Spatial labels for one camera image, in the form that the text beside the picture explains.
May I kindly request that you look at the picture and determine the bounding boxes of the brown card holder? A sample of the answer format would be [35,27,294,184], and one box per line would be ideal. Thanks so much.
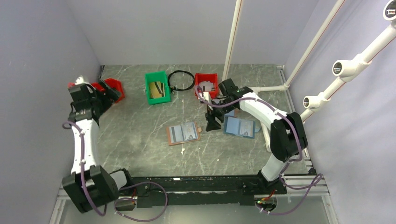
[166,122,201,146]

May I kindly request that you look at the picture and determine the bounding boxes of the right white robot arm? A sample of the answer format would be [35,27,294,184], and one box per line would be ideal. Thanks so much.
[195,78,308,194]

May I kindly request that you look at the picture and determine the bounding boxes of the white pvc pipe frame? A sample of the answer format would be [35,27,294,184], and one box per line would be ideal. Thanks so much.
[232,0,396,154]

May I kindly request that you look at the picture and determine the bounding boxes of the blue card holder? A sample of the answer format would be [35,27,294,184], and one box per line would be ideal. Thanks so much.
[223,110,261,139]

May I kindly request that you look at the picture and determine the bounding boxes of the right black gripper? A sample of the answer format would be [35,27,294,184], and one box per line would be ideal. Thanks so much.
[205,99,236,132]

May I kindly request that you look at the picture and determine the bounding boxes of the purple cable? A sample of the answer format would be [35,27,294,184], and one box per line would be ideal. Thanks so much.
[196,86,324,216]
[62,121,169,224]

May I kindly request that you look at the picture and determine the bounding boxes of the aluminium rail frame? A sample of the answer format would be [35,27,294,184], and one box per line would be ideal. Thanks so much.
[49,177,339,224]

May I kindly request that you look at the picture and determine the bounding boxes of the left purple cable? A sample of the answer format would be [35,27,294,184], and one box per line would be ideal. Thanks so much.
[62,121,169,224]

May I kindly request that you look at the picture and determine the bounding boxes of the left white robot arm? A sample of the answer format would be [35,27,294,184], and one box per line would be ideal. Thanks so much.
[62,77,134,216]

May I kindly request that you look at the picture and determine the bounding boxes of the white cards in red bin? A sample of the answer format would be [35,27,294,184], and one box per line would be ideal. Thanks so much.
[198,81,215,92]

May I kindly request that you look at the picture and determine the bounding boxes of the black base bar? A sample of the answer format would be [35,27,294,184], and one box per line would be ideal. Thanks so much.
[119,175,287,208]

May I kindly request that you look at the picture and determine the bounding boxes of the black cable loop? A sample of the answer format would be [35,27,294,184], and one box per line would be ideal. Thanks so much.
[168,70,196,92]

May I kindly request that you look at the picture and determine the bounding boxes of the left red bin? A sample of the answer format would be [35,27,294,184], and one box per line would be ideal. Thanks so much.
[67,77,125,104]

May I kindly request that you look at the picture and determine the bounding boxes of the gold card in green bin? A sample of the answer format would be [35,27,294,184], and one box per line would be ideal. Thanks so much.
[149,81,165,98]

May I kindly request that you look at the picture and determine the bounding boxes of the right red bin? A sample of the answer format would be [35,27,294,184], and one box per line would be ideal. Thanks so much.
[195,73,219,98]

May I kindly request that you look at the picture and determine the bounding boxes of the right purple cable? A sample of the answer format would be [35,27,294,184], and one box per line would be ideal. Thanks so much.
[196,86,324,216]

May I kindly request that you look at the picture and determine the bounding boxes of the red bin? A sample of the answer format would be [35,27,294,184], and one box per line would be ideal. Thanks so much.
[195,73,219,98]
[67,77,125,104]

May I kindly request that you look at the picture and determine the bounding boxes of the green bin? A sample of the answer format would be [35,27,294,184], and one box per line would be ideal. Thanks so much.
[144,70,171,105]

